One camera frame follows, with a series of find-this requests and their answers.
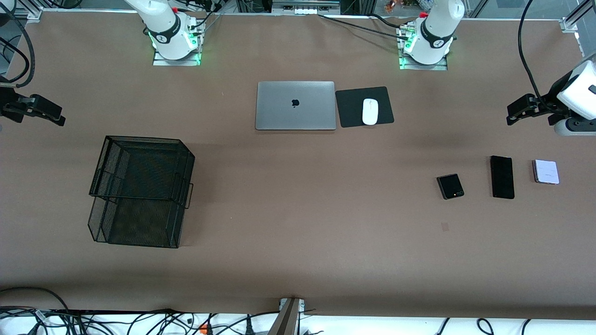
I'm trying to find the white flip phone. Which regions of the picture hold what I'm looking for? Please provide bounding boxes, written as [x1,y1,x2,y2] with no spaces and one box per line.
[532,159,560,185]

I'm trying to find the long black smartphone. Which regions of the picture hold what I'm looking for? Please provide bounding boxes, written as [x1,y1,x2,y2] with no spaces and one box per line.
[490,155,515,200]

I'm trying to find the small black flip phone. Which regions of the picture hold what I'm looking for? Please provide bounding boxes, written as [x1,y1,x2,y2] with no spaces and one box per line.
[436,173,465,201]

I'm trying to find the white computer mouse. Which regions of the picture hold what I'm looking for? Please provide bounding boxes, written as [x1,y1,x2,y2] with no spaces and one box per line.
[362,98,379,126]

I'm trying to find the black mouse pad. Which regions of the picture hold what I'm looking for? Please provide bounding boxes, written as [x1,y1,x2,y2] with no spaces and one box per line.
[335,86,395,128]

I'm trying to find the silver closed laptop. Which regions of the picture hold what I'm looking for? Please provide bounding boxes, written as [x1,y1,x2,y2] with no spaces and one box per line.
[255,81,337,131]

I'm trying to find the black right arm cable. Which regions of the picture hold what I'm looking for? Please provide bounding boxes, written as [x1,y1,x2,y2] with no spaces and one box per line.
[0,0,36,89]

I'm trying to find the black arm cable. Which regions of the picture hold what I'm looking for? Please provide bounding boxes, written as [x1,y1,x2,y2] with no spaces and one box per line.
[518,0,559,101]
[0,0,36,89]

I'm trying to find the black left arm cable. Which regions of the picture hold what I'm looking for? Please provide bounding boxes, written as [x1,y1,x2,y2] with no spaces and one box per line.
[518,0,559,101]

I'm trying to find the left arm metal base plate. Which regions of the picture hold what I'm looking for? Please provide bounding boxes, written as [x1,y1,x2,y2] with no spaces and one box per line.
[398,23,448,71]

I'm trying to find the black wire mesh tray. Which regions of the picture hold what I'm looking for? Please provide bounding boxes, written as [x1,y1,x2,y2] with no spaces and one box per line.
[88,135,195,249]

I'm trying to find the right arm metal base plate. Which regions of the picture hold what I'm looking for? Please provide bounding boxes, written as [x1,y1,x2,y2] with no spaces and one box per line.
[153,19,205,67]

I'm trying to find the short black table cable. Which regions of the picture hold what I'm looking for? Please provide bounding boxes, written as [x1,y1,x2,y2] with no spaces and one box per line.
[370,13,404,29]

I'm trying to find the thick dark curved cable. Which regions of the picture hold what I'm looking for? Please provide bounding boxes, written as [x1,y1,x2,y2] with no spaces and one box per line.
[0,287,70,313]

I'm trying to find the black base connector cables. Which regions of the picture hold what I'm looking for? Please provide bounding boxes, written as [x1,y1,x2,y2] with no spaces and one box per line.
[186,0,225,34]

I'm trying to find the long black table cable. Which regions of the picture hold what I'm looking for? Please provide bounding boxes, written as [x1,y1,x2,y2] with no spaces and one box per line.
[318,14,411,40]

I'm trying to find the black looped floor cable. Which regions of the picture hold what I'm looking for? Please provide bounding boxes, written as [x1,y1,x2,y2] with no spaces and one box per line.
[127,313,196,335]

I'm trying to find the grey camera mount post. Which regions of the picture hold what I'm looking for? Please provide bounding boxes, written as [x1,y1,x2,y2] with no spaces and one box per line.
[268,298,305,335]

